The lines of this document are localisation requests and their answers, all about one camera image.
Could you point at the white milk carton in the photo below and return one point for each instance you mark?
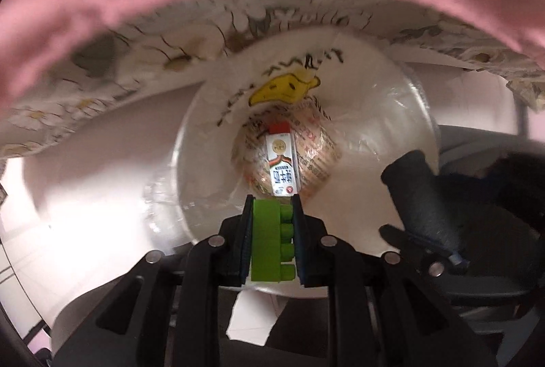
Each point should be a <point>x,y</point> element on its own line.
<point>282,160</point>

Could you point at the floral bed skirt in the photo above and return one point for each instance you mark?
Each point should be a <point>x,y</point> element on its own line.
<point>160,51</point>

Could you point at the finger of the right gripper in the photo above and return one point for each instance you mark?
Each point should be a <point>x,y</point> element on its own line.
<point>428,257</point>

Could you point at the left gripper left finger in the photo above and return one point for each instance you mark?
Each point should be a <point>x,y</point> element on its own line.
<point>236,250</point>

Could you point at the green toy brick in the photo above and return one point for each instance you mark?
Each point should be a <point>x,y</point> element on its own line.
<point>272,246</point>

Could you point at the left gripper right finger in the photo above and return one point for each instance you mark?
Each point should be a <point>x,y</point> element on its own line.
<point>309,251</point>

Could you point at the white trash bin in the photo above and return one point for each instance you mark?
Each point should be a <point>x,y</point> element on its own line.
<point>354,111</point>

